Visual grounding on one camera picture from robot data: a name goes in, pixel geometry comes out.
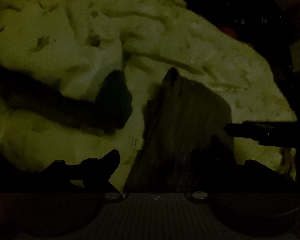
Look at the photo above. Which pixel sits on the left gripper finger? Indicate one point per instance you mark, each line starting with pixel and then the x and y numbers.
pixel 97 173

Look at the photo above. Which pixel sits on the dark polka-dot garment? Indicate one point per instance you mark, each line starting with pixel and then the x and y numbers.
pixel 185 147

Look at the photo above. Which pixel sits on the small dark cloth item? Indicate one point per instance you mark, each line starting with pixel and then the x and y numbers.
pixel 108 111

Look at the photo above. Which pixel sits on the small red object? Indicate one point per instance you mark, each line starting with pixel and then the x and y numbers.
pixel 229 32

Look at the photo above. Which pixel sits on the floral leaf-print bed duvet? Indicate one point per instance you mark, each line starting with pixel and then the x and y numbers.
pixel 78 43

